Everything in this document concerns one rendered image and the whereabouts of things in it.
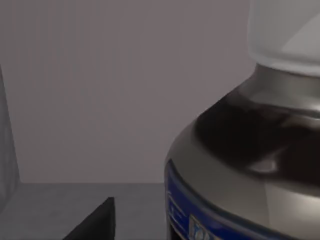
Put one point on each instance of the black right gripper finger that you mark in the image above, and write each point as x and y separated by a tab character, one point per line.
100	222

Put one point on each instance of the clear bottle with blue label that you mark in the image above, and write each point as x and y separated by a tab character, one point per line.
245	160

